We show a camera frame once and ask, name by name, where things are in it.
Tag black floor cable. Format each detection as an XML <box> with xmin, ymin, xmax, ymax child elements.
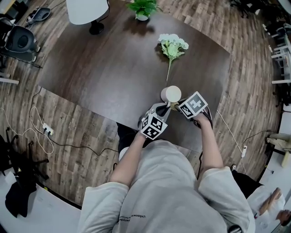
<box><xmin>31</xmin><ymin>86</ymin><xmax>120</xmax><ymax>157</ymax></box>

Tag person's left forearm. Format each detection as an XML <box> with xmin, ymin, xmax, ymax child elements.
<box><xmin>110</xmin><ymin>132</ymin><xmax>147</xmax><ymax>184</ymax></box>

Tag person's light grey shirt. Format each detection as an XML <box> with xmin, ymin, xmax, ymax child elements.
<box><xmin>77</xmin><ymin>139</ymin><xmax>256</xmax><ymax>233</ymax></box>

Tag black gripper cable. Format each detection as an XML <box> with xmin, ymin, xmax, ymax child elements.
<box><xmin>196</xmin><ymin>149</ymin><xmax>205</xmax><ymax>181</ymax></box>

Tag person's black trousers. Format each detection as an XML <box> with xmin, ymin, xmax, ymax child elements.
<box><xmin>116</xmin><ymin>122</ymin><xmax>147</xmax><ymax>157</ymax></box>

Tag potted green plant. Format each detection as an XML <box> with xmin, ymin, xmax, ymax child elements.
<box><xmin>126</xmin><ymin>0</ymin><xmax>160</xmax><ymax>21</ymax></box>

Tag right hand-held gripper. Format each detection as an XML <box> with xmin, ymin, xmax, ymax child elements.
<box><xmin>178</xmin><ymin>91</ymin><xmax>214</xmax><ymax>129</ymax></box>

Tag grey round device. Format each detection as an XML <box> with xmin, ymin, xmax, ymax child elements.
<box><xmin>29</xmin><ymin>7</ymin><xmax>52</xmax><ymax>23</ymax></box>

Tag white side table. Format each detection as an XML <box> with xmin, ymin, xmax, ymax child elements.
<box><xmin>0</xmin><ymin>72</ymin><xmax>20</xmax><ymax>85</ymax></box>

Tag beige wooden stand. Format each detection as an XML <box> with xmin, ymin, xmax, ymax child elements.
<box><xmin>266</xmin><ymin>133</ymin><xmax>291</xmax><ymax>169</ymax></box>

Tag black office chair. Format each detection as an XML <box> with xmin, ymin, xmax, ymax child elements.
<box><xmin>0</xmin><ymin>134</ymin><xmax>50</xmax><ymax>182</ymax></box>

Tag person's right forearm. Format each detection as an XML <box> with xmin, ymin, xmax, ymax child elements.
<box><xmin>196</xmin><ymin>113</ymin><xmax>225</xmax><ymax>170</ymax></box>

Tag white artificial flower bouquet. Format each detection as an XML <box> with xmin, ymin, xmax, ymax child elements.
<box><xmin>158</xmin><ymin>33</ymin><xmax>189</xmax><ymax>82</ymax></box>

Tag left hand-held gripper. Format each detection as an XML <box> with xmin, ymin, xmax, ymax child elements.
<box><xmin>140</xmin><ymin>102</ymin><xmax>171</xmax><ymax>140</ymax></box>

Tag white floor cable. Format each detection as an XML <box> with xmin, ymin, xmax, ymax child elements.
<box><xmin>216</xmin><ymin>110</ymin><xmax>248</xmax><ymax>168</ymax></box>

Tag black cloth bundle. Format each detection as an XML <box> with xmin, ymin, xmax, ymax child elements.
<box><xmin>5</xmin><ymin>182</ymin><xmax>37</xmax><ymax>218</ymax></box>

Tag white table lamp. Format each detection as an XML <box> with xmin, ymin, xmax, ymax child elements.
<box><xmin>65</xmin><ymin>0</ymin><xmax>109</xmax><ymax>35</ymax></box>

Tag white office desk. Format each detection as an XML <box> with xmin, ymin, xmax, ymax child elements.
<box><xmin>270</xmin><ymin>22</ymin><xmax>291</xmax><ymax>85</ymax></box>

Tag white cup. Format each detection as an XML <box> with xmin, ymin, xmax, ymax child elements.
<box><xmin>161</xmin><ymin>86</ymin><xmax>182</xmax><ymax>108</ymax></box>

